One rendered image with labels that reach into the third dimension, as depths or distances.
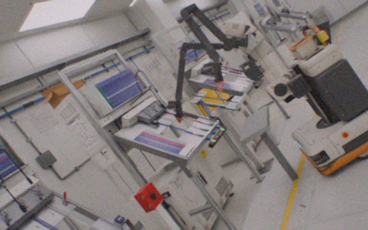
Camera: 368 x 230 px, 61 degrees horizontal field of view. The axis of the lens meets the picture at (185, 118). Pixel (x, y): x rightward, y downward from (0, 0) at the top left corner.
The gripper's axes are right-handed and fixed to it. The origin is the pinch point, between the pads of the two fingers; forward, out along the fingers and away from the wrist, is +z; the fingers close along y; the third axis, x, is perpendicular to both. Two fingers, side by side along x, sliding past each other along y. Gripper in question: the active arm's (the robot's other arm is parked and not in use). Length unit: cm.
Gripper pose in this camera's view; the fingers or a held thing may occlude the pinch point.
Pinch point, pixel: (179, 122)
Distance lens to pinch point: 289.5
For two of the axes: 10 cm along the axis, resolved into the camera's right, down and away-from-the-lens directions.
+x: 9.0, 1.6, -4.1
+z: 0.5, 8.9, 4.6
